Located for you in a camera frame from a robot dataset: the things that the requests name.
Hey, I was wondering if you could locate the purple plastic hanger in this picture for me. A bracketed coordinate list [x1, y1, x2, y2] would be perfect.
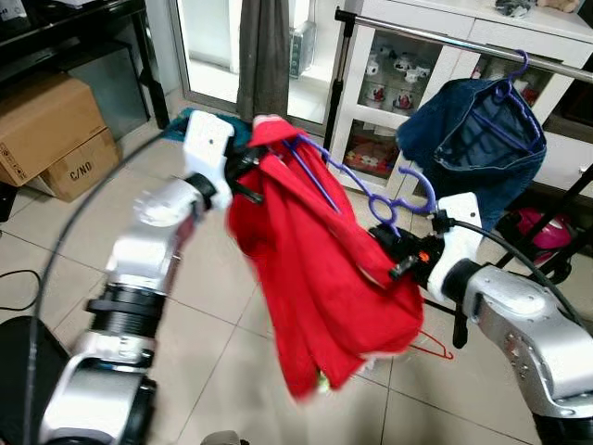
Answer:
[278, 134, 438, 235]
[435, 48, 543, 154]

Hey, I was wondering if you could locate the plain red shirt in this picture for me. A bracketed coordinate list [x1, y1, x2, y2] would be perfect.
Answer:
[227, 116, 425, 401]

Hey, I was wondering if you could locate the red toy box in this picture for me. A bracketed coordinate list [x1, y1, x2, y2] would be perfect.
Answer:
[347, 139, 399, 177]

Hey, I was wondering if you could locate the teal floor mat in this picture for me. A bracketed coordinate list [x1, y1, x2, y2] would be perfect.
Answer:
[162, 107, 251, 149]

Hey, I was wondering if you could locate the white crumpled cloth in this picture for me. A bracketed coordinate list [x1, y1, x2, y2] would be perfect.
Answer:
[360, 349, 409, 364]

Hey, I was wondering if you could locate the dark blue denim garment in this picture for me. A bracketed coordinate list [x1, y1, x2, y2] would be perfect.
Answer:
[397, 79, 549, 233]

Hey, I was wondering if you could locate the grey curtain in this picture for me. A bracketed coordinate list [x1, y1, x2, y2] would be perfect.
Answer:
[236, 0, 293, 121]

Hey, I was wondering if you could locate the white framed glass door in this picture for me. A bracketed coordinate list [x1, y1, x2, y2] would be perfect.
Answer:
[170, 0, 348, 117]

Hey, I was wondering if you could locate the magenta round appliance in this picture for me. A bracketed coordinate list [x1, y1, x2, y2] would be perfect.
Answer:
[505, 206, 575, 279]

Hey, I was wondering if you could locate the white cloth green print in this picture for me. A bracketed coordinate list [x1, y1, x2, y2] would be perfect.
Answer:
[310, 371, 333, 395]

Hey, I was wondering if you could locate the grey metal box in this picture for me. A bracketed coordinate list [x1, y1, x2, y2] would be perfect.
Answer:
[56, 42, 149, 140]

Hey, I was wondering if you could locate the printed brown cardboard box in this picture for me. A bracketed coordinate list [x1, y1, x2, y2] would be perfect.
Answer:
[37, 130, 121, 203]

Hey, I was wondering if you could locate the white ceramic figure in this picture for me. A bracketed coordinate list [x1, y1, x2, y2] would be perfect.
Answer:
[364, 54, 388, 79]

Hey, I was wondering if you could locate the plain brown cardboard box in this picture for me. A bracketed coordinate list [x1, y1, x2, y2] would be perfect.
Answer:
[0, 72, 110, 186]

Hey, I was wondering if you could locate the white glass door cabinet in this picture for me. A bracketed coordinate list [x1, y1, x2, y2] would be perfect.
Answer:
[329, 0, 593, 196]

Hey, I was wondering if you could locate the black desk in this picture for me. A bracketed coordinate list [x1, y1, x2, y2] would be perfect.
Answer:
[0, 0, 172, 131]

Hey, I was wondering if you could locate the grey plush toy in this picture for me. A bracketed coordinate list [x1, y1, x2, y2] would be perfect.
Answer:
[496, 0, 536, 19]

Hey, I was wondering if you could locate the beige plush toy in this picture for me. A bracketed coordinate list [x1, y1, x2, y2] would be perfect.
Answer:
[539, 0, 585, 14]

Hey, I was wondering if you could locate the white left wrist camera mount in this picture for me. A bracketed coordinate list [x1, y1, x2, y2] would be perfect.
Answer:
[183, 111, 234, 186]

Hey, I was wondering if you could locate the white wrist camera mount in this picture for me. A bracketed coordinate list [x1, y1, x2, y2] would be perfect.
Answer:
[426, 193, 485, 302]
[183, 111, 234, 186]

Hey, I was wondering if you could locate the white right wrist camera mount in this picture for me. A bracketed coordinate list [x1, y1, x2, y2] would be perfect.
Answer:
[426, 193, 485, 302]

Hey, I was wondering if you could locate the red wire hanger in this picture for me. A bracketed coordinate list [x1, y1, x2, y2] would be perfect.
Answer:
[408, 329, 457, 362]

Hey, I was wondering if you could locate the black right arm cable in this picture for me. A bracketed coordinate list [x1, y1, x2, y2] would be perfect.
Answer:
[431, 211, 593, 330]

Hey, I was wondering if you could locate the clothes rack with silver rail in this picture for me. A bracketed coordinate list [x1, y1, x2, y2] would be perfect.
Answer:
[320, 7, 593, 279]

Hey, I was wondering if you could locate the black floor cable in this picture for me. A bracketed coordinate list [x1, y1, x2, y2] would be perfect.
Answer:
[0, 269, 43, 312]

